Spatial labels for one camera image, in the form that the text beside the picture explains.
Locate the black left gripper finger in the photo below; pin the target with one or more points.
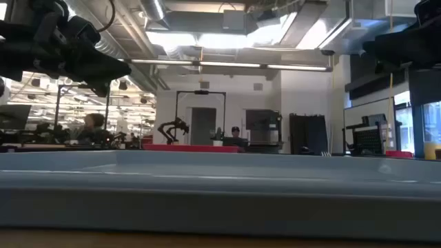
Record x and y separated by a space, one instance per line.
100 90
103 67

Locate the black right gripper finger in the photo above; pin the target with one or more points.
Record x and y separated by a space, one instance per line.
386 50

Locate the black background robot arm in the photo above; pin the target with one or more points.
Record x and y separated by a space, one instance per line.
172 129

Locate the blue-grey plastic tray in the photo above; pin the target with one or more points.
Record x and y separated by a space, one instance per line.
220 193

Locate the seated person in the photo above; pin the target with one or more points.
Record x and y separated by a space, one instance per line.
93 131

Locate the black computer monitor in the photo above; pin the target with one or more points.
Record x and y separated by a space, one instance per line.
14 117

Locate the black pegboard cart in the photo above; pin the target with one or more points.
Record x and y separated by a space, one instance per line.
370 137

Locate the red bin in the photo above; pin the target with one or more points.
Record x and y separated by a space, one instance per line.
399 154

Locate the red background table surface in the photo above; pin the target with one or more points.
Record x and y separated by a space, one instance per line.
189 148

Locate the grey door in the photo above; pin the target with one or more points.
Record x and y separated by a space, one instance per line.
203 125

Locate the yellow container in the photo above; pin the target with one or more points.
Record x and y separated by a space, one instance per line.
430 151

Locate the black cabinet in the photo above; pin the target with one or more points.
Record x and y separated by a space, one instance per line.
308 134

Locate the long ceiling light bar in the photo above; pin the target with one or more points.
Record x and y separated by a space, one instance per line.
227 64

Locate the white pot with plant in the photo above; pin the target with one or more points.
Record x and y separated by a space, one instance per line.
217 141

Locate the grey ceiling box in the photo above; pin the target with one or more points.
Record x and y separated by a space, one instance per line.
234 20

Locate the person with cap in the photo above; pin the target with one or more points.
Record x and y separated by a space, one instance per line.
235 131

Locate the black machine on cart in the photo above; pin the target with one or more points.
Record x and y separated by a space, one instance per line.
263 124

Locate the black laptop screen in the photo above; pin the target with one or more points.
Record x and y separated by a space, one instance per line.
235 141

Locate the corrugated silver air duct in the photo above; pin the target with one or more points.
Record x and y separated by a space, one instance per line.
138 65

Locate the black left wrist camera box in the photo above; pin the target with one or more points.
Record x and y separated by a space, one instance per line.
84 31

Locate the black metal station frame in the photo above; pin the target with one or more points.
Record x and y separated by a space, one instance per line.
200 92
56 110

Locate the square grey wall vent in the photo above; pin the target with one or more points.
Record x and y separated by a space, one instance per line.
258 86
204 85

